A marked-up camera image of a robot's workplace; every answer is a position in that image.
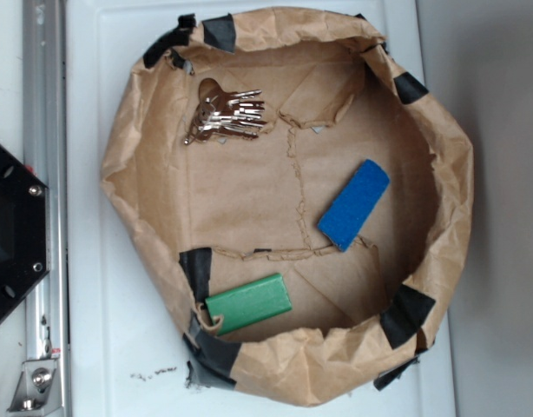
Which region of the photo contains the silver key bunch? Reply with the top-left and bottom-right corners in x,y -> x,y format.
183,78 -> 267,145

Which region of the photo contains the brown paper bag bin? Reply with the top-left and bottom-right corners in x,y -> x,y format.
102,7 -> 474,407

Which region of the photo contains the blue rectangular block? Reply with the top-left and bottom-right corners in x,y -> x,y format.
318,160 -> 390,252

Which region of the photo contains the green rectangular block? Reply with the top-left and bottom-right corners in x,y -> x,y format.
205,273 -> 293,335

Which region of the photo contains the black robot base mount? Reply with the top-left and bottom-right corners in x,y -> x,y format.
0,144 -> 49,325

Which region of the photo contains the aluminium extrusion rail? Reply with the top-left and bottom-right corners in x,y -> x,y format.
23,1 -> 72,416

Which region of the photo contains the metal corner bracket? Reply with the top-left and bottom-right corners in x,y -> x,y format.
6,359 -> 62,416

